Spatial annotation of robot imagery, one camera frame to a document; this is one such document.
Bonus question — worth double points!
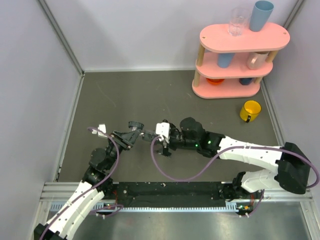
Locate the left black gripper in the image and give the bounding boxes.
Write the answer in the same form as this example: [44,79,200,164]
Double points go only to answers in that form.
[105,129,142,170]

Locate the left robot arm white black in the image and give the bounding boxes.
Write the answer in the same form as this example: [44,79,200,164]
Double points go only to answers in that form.
[33,125,143,240]

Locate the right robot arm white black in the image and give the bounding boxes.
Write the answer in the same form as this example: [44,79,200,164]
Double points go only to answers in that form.
[151,117,313,198]

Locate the orange bowl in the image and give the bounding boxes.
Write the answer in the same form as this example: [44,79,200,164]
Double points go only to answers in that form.
[206,78,224,86]

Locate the yellow mug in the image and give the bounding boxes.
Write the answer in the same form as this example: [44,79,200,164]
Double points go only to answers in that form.
[239,100,262,123]

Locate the pink three-tier shelf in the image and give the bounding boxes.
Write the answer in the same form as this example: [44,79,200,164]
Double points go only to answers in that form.
[192,22,291,99]

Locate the dark blue cup bottom shelf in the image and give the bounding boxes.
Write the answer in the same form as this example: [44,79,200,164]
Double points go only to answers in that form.
[239,77,253,86]

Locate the blue cup middle shelf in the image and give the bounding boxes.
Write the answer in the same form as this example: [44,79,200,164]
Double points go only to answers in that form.
[217,52,235,69]

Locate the pink mug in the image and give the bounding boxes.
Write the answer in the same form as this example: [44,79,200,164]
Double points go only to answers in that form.
[246,51,269,70]

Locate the clear drinking glass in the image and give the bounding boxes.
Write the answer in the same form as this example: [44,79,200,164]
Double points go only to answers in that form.
[228,7,251,37]

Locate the tall blue cup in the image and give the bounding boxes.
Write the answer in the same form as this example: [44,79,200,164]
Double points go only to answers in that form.
[249,0,274,32]

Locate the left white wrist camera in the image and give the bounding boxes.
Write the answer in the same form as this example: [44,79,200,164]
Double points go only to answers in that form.
[90,124,108,139]

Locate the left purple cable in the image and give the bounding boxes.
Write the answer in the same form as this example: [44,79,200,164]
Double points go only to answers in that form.
[39,126,125,240]

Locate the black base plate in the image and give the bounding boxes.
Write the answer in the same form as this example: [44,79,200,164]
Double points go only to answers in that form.
[109,181,266,208]

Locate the aluminium rail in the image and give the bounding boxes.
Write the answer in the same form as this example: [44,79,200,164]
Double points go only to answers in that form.
[39,180,314,213]

